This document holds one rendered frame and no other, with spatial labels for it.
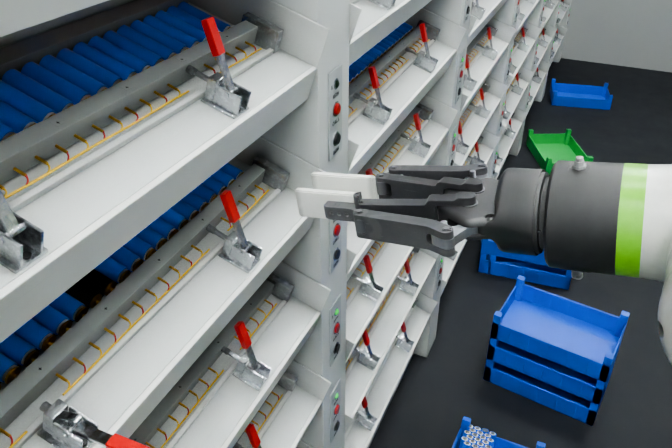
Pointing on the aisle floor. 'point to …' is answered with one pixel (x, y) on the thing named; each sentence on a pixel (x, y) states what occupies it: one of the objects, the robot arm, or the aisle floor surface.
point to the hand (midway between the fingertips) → (336, 195)
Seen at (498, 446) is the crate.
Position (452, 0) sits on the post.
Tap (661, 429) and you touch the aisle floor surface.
